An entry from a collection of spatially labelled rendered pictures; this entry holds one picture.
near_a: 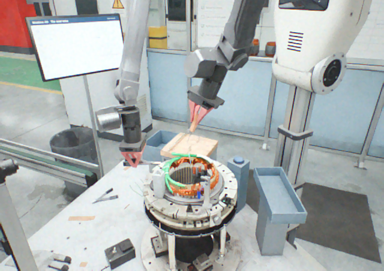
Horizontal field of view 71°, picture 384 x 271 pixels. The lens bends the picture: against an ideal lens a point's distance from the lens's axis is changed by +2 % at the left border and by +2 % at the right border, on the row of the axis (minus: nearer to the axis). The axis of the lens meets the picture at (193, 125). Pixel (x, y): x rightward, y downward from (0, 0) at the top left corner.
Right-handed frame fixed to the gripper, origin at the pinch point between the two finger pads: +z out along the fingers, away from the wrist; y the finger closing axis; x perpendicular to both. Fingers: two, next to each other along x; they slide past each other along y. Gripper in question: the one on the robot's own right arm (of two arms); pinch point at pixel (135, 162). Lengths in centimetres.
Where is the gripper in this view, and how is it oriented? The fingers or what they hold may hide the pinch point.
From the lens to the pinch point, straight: 93.8
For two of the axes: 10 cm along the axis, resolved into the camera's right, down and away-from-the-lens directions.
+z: 0.0, 9.0, 4.4
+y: -0.8, 4.3, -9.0
